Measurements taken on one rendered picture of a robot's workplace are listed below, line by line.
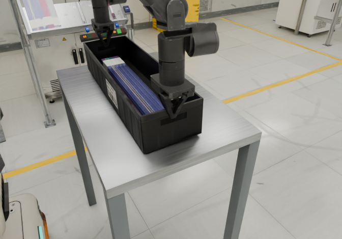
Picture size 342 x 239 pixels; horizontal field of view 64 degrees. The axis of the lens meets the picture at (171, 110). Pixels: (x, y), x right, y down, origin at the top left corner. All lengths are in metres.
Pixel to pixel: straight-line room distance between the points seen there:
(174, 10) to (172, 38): 0.05
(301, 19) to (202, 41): 3.98
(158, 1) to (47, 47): 1.93
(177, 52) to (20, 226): 1.01
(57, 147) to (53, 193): 0.43
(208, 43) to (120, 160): 0.35
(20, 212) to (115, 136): 0.73
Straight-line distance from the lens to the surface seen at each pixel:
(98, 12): 1.09
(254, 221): 1.62
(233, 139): 0.77
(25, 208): 1.40
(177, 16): 0.55
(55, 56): 2.46
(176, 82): 0.60
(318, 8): 4.41
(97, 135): 0.79
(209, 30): 0.61
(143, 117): 0.63
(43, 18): 2.11
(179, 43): 0.57
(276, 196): 1.76
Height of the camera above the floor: 1.27
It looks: 33 degrees down
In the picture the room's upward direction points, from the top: straight up
